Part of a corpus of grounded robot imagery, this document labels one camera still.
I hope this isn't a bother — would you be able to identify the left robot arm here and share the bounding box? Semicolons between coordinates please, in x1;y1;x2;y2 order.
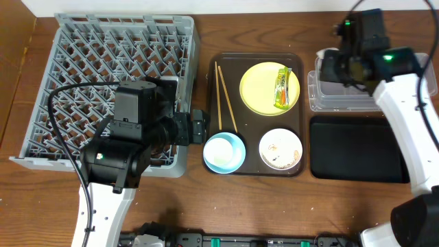
72;76;210;246

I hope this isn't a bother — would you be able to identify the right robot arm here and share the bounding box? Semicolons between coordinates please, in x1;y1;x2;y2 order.
320;9;438;246

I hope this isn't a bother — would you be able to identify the black waste tray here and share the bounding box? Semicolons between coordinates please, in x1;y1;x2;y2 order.
309;115;410;184

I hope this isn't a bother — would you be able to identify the wooden chopstick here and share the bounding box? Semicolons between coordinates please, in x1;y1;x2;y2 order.
217;65;238;133
215;61;222;130

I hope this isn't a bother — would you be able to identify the green snack wrapper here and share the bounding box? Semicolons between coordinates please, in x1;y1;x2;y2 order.
274;67;291;110

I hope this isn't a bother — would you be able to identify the clear plastic bin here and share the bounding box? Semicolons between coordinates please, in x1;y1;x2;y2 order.
307;47;438;113

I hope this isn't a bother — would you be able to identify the grey plastic dish rack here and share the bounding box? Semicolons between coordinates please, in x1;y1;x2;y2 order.
14;14;200;172

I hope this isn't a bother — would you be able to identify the left wooden chopstick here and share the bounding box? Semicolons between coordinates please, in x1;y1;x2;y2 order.
215;61;222;130

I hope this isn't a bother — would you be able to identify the yellow round plate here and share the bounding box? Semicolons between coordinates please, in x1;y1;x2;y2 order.
239;62;300;117

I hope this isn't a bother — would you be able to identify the black equipment rail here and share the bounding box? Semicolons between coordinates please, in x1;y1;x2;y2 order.
117;222;359;247

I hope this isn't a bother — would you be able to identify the light blue bowl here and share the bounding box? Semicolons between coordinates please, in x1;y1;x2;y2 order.
202;132;246;174

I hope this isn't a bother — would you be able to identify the right wooden chopstick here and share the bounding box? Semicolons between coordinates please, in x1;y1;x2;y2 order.
217;65;238;133

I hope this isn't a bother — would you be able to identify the dark brown serving tray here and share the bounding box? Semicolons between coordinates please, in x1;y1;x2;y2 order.
206;52;307;177

